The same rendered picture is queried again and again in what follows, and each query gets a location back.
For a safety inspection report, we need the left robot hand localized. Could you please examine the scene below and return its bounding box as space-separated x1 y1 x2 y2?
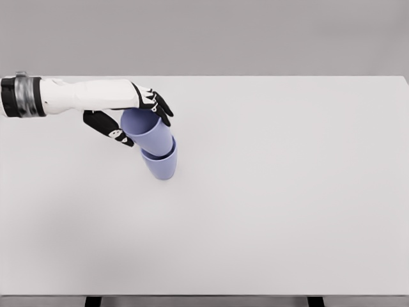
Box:
75 79 174 148

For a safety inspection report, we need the lavender plastic cup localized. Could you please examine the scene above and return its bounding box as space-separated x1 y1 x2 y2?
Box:
141 136 178 182
120 107 175 158

